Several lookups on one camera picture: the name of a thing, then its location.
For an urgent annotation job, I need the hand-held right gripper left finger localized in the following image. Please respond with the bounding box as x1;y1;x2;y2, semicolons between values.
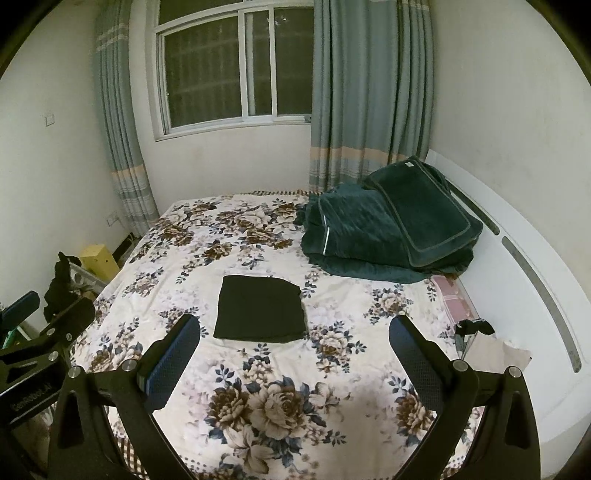
47;314;202;480

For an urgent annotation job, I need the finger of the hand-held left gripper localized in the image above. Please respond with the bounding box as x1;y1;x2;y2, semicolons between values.
0;297;97;371
0;290;42;331

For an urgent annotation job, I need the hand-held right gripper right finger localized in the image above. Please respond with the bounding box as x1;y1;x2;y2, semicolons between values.
388;315;542;480

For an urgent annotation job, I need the dark small garment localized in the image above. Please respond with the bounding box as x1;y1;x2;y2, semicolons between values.
213;275;308;343

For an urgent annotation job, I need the black cloth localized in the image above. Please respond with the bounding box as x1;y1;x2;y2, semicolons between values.
43;251;84;322

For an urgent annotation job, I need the yellow box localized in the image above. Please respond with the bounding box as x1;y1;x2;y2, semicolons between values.
79;244;120;284

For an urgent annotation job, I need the pink pillow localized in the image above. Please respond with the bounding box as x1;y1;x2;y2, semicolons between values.
431;274;477;325

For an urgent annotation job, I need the beige cloth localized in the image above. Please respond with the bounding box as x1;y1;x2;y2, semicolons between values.
462;333;533;371

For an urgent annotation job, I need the white bed headboard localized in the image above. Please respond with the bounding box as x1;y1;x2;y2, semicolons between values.
424;150;591;464

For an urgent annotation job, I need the white floral bed sheet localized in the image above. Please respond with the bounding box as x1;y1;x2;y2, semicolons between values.
69;188;486;480

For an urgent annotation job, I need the dark green quilt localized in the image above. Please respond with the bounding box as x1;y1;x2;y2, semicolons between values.
295;183;476;284

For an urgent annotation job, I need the dark green pillow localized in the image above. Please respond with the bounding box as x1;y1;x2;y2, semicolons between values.
362;155;485;270

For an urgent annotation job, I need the grey-blue striped curtain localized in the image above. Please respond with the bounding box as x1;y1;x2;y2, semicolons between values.
93;8;160;241
308;0;436;195

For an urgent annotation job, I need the white framed window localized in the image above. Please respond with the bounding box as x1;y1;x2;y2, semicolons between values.
154;0;315;142

